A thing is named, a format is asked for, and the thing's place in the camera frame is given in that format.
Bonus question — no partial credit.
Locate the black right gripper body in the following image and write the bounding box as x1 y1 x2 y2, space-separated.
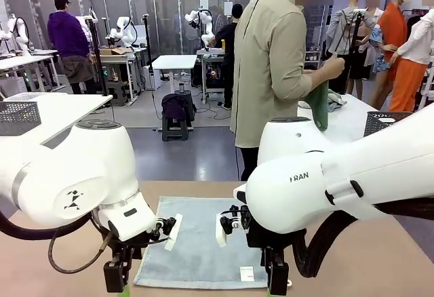
244 219 298 266

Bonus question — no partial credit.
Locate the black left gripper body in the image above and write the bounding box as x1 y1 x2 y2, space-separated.
90 208 155 267

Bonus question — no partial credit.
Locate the light blue towel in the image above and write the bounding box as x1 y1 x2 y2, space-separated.
134 196 272 290

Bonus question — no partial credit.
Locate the green towel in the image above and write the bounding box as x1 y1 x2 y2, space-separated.
303 79 330 134

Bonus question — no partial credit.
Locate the grey cloth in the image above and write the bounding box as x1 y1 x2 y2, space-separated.
325 90 348 112

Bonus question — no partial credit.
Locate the grey plastic basket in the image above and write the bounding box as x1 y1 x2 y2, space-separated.
364 110 418 138

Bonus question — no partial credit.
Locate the person's right forearm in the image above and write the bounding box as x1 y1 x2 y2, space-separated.
298 68 332 102

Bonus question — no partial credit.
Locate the grey perforated basket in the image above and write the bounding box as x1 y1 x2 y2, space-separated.
0 101 42 137

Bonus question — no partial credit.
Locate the person's right hand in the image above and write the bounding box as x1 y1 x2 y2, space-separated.
323 54 345 81

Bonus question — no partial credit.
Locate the grey step stool under backpack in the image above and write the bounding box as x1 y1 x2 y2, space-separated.
161 108 195 142

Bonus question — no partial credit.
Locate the white table with square legs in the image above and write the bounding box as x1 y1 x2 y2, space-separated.
296 92 380 144

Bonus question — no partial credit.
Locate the black purple backpack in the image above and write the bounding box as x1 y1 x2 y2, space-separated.
161 93 197 122

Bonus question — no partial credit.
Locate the person in beige shirt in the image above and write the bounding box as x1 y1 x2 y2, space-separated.
229 0 315 182

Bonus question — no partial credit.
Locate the wooden shoe shelf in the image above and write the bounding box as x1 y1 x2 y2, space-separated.
304 49 321 71

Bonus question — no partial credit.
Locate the white framed workbench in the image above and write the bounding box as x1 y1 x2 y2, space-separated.
99 52 140 103

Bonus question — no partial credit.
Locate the white height-adjustable desk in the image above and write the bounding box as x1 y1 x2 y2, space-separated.
151 54 198 95

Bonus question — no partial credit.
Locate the white robot cart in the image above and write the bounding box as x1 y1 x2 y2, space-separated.
195 47 226 104

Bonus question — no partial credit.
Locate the open cardboard box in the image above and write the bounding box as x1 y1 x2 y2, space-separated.
100 45 132 56

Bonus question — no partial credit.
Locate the mannequin in orange trousers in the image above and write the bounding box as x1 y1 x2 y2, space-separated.
387 0 434 113

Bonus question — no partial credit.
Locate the person in black shirt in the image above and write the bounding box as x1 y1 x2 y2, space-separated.
207 3 243 111

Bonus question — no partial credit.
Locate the mannequin in blue dress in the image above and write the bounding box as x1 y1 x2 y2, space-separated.
364 0 396 110

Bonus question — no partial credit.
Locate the black tripod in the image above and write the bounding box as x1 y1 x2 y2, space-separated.
330 7 369 94

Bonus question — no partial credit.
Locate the long white workbench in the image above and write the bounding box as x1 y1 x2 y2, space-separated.
0 49 67 93

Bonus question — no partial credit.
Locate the mannequin in grey jacket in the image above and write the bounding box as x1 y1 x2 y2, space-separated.
325 0 378 92

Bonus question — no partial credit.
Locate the person in purple hoodie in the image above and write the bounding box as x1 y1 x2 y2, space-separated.
46 0 96 95

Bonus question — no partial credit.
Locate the mannequin in orange jacket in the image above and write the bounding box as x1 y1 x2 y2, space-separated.
376 0 410 83

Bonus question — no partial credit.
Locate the thin black cable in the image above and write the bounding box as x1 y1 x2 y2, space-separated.
49 224 115 274

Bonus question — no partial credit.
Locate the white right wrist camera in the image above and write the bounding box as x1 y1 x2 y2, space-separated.
216 205 252 248

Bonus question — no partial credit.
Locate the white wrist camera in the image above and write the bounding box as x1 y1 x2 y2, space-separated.
216 205 252 248
152 213 184 252

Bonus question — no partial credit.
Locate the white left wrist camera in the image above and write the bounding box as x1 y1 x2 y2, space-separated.
152 213 184 252

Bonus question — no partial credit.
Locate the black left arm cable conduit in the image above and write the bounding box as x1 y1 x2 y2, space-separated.
0 208 99 242

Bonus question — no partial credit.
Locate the black camera pole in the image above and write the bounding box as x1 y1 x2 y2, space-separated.
83 14 109 97
142 14 154 91

